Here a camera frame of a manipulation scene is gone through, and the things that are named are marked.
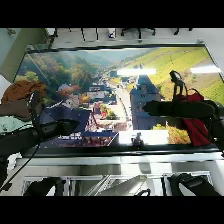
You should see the red T-shirt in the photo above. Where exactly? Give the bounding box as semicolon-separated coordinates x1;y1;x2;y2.
171;87;215;148

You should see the black office chair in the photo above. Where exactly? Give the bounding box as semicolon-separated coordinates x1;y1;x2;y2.
172;27;195;37
120;27;157;44

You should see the brown garment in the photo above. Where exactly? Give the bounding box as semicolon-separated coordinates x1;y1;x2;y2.
0;99;43;122

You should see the pale green garment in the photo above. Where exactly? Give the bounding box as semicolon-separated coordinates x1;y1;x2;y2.
0;114;34;135

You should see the silver frame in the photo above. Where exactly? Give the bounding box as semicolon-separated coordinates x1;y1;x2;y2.
6;151;224;197

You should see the black cable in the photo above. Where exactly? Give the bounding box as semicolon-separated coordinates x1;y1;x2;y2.
134;187;151;197
1;141;43;192

